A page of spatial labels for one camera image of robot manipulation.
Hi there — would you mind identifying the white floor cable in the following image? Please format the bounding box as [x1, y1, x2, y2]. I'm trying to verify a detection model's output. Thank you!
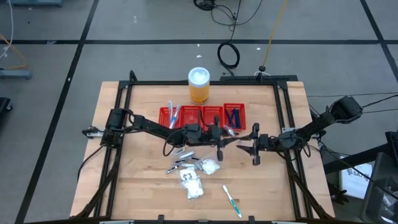
[0, 0, 16, 60]

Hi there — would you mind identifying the black coiled floor cable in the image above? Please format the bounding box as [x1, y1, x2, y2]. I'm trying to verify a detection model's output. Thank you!
[216, 41, 241, 77]

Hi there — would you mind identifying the black loose floor cable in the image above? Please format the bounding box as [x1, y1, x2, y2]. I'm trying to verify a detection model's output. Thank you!
[192, 0, 265, 43]

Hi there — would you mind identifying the black power strip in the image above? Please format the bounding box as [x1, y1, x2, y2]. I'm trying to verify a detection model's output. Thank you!
[219, 74, 299, 83]

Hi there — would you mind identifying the black metal beam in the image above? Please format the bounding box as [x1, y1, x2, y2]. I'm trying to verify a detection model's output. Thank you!
[323, 142, 393, 175]

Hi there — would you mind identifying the yellow hanging cord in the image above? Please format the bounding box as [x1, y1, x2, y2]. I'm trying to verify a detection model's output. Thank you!
[262, 0, 287, 70]

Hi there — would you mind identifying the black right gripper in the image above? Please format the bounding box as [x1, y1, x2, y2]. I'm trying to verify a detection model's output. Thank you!
[235, 122, 280, 166]

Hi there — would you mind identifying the grey floor rail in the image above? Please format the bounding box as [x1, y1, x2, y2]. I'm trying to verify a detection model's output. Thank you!
[0, 68, 34, 80]

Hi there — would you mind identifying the cotton swabs and balls bag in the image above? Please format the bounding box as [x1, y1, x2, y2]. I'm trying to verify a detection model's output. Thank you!
[182, 180, 205, 200]

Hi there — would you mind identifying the dark plastic bin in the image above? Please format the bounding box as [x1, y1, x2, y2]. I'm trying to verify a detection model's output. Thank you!
[361, 151, 398, 224]

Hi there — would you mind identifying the labelled vanity pack bag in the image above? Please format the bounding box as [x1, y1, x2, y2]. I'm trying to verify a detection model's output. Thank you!
[179, 167, 200, 183]

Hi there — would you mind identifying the white printed box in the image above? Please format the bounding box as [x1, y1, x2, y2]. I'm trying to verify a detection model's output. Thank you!
[339, 162, 374, 200]

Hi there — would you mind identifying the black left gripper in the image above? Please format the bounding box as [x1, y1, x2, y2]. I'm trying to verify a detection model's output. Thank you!
[203, 114, 247, 162]

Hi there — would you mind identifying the black chair base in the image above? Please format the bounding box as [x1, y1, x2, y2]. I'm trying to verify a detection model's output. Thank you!
[0, 96, 14, 121]

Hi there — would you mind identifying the orange floor cable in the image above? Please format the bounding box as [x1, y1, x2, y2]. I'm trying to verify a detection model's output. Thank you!
[0, 33, 32, 71]

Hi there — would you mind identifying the cotton balls clear bag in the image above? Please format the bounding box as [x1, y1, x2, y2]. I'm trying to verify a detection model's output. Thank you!
[201, 157, 221, 176]

